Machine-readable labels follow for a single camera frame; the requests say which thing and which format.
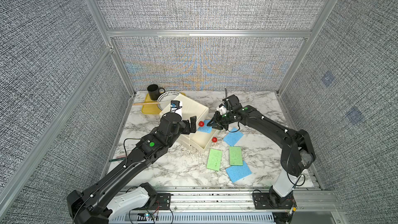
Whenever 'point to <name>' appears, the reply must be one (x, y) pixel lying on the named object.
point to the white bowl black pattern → (166, 97)
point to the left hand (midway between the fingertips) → (190, 115)
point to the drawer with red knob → (201, 123)
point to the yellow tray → (152, 109)
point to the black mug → (155, 92)
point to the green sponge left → (214, 159)
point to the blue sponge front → (236, 172)
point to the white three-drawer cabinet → (204, 133)
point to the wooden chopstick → (145, 103)
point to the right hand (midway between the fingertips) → (207, 121)
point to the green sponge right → (236, 157)
